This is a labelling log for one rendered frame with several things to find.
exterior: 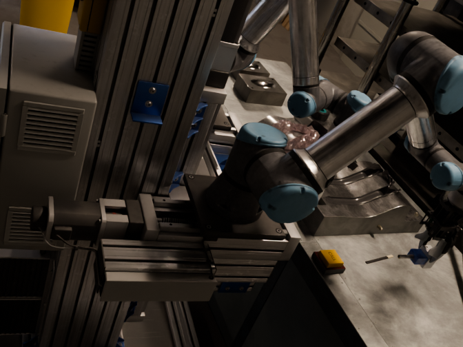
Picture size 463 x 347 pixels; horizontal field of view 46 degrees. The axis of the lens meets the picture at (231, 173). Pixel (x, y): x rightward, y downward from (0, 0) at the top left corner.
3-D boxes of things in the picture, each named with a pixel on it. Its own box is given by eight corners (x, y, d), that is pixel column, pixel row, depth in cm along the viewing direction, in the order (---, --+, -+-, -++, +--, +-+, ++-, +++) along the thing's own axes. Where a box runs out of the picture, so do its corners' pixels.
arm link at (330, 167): (255, 195, 132) (444, 60, 127) (283, 239, 122) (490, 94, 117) (233, 169, 123) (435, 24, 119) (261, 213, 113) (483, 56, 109)
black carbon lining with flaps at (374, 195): (326, 208, 185) (339, 187, 180) (304, 179, 196) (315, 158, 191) (400, 208, 202) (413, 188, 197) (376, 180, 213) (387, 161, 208)
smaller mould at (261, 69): (236, 80, 264) (240, 69, 260) (227, 67, 273) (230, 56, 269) (266, 84, 272) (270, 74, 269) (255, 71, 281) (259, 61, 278)
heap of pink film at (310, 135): (288, 158, 206) (296, 142, 202) (258, 132, 215) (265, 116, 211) (328, 149, 224) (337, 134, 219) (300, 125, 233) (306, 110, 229)
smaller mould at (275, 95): (245, 102, 247) (251, 89, 243) (233, 86, 257) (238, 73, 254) (282, 106, 257) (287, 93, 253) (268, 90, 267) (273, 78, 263)
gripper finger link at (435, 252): (418, 261, 165) (429, 235, 162) (432, 261, 168) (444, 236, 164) (425, 267, 162) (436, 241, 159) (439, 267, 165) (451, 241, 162)
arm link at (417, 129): (365, 32, 127) (398, 155, 163) (393, 54, 120) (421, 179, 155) (407, 5, 127) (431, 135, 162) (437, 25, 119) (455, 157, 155)
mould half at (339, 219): (313, 236, 181) (330, 206, 174) (279, 186, 199) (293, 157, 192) (417, 232, 206) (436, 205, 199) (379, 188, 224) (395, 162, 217)
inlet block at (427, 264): (398, 268, 165) (407, 256, 162) (390, 257, 168) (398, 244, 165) (430, 268, 170) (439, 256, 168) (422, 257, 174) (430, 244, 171)
